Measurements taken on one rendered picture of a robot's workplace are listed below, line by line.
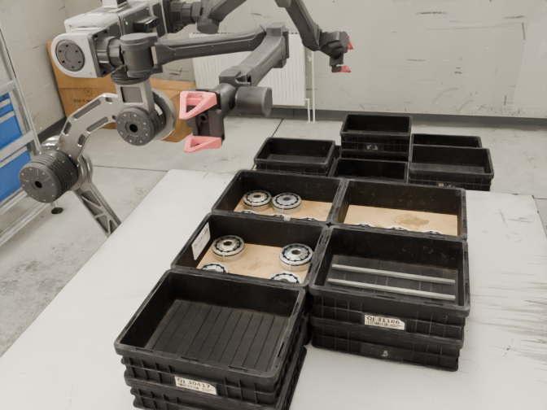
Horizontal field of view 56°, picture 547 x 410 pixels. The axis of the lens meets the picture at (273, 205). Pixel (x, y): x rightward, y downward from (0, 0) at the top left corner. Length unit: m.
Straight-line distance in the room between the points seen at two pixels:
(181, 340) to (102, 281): 0.56
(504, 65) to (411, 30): 0.77
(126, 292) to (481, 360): 1.11
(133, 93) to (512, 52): 3.31
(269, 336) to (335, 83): 3.48
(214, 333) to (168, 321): 0.14
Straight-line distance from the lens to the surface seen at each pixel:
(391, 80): 4.57
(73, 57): 1.60
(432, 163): 2.94
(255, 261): 1.62
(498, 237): 2.02
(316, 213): 1.83
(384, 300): 1.34
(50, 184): 2.18
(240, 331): 1.40
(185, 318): 1.47
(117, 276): 1.89
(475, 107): 4.67
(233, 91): 1.07
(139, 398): 1.43
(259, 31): 1.51
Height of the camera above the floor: 1.82
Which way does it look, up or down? 32 degrees down
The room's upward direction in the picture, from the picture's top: 4 degrees counter-clockwise
